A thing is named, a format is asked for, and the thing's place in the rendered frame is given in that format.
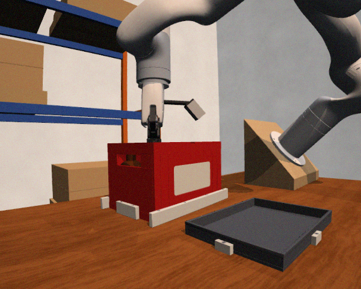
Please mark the red crate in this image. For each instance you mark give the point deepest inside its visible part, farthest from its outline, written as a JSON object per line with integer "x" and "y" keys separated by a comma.
{"x": 170, "y": 173}

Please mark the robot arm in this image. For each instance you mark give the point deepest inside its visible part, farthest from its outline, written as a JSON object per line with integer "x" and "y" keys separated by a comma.
{"x": 145, "y": 33}

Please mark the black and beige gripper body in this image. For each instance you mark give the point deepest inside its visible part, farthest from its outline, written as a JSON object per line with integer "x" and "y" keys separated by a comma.
{"x": 152, "y": 94}

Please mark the brown bottle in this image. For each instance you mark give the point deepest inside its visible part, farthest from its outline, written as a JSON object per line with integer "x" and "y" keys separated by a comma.
{"x": 131, "y": 161}

